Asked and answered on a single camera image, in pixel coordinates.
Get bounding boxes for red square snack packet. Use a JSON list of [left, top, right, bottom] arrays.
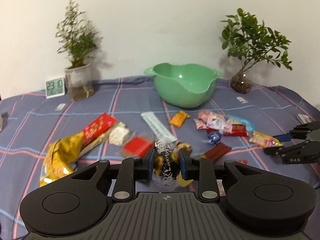
[[121, 136, 155, 158]]

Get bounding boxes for blue foil chocolate ball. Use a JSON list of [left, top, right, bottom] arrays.
[[207, 131, 222, 145]]

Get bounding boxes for yellow snack bag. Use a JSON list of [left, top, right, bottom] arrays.
[[39, 132, 84, 187]]

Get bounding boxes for white nougat packet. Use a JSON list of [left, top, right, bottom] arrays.
[[108, 122, 130, 146]]

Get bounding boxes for gold foil chocolate ball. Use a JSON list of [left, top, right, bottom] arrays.
[[176, 142, 193, 154]]

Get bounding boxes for black gold chocolate ball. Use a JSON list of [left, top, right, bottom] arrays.
[[152, 138, 180, 191]]

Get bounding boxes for blue plaid tablecloth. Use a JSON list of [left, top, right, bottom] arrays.
[[1, 76, 319, 239]]

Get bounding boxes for dark red stick packet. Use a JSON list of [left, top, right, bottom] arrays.
[[200, 142, 232, 163]]

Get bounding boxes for white long sachet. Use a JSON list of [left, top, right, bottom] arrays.
[[140, 112, 177, 142]]

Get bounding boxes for pink yellow snack pouch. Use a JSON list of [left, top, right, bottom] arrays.
[[249, 131, 282, 148]]

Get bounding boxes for white tag left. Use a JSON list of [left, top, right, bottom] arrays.
[[55, 103, 66, 111]]

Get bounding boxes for green plastic bowl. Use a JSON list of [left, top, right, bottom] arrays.
[[144, 63, 224, 108]]

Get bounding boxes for white tag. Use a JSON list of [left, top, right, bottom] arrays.
[[55, 103, 66, 111], [297, 114, 311, 124], [236, 96, 248, 103]]

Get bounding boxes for pink white candy packet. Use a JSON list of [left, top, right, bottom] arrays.
[[194, 109, 233, 134]]

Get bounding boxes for white digital clock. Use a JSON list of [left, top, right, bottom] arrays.
[[46, 77, 66, 99]]

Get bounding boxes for feathery plant in white pot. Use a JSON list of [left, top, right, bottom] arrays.
[[55, 0, 99, 101]]

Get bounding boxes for red chocolate bar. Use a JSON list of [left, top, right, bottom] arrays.
[[206, 124, 249, 137]]

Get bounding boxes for white tag far right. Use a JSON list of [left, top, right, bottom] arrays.
[[297, 114, 311, 124]]

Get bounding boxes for red gold snack box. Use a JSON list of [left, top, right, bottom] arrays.
[[79, 113, 118, 156]]

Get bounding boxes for leafy plant in glass vase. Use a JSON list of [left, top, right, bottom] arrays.
[[221, 8, 292, 94]]

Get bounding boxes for orange candy packet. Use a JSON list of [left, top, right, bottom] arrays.
[[169, 111, 190, 128]]

